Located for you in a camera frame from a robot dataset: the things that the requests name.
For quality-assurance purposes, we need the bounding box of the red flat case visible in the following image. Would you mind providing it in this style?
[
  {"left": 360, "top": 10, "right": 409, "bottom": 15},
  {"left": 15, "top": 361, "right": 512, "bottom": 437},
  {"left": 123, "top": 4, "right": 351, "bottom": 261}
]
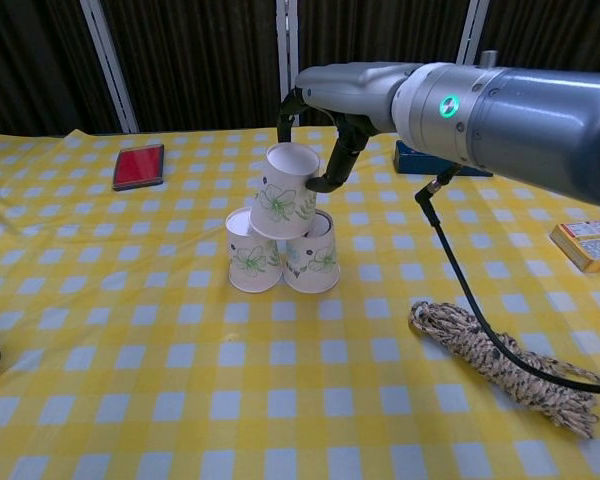
[{"left": 111, "top": 143, "right": 166, "bottom": 193}]

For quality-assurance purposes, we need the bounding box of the beige brown rope bundle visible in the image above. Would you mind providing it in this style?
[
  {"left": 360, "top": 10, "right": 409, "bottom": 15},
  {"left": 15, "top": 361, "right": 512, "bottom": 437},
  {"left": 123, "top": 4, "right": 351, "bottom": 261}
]
[{"left": 408, "top": 300, "right": 600, "bottom": 441}]

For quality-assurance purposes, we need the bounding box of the dark blue long box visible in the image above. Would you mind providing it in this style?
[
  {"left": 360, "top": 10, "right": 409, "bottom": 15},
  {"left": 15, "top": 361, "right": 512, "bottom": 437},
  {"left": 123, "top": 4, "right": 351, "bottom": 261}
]
[{"left": 393, "top": 139, "right": 495, "bottom": 177}]

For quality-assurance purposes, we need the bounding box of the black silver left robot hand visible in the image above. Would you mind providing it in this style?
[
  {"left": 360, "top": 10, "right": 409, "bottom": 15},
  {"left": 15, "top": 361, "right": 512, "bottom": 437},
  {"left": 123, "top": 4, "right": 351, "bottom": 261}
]
[{"left": 275, "top": 61, "right": 417, "bottom": 194}]

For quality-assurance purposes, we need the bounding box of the middle floral paper cup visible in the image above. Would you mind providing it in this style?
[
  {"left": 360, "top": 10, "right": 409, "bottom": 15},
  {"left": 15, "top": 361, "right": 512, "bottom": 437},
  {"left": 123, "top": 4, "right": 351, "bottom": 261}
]
[{"left": 283, "top": 210, "right": 342, "bottom": 294}]

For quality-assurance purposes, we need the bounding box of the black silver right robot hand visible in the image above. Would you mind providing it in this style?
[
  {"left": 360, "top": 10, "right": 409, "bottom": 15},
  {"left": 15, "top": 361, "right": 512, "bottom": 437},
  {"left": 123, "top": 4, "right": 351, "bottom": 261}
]
[{"left": 275, "top": 61, "right": 417, "bottom": 194}]

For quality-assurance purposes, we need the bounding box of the yellow white checkered tablecloth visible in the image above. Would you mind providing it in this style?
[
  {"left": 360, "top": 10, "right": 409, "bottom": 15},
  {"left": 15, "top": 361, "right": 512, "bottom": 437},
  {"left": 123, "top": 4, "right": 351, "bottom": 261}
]
[{"left": 0, "top": 115, "right": 600, "bottom": 480}]

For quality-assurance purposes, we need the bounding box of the white floral paper cup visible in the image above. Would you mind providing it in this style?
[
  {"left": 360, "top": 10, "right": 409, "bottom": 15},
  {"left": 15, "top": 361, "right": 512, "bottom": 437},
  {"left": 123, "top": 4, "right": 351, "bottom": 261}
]
[
  {"left": 225, "top": 207, "right": 284, "bottom": 294},
  {"left": 249, "top": 142, "right": 322, "bottom": 240}
]

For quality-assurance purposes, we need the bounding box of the white partition frame post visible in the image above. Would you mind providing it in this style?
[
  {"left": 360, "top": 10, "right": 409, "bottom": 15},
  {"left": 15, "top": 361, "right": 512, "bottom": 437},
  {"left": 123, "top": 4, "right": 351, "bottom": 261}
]
[
  {"left": 454, "top": 0, "right": 491, "bottom": 65},
  {"left": 79, "top": 0, "right": 141, "bottom": 134},
  {"left": 275, "top": 0, "right": 302, "bottom": 128}
]

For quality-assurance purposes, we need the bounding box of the yellow printed carton box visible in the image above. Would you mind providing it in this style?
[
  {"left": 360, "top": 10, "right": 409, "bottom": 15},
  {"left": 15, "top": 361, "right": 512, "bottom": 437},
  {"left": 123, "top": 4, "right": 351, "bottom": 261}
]
[{"left": 550, "top": 217, "right": 600, "bottom": 274}]

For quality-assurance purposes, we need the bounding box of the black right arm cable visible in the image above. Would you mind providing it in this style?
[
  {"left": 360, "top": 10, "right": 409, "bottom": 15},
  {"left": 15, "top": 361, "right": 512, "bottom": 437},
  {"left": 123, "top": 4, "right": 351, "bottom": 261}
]
[{"left": 413, "top": 166, "right": 600, "bottom": 397}]

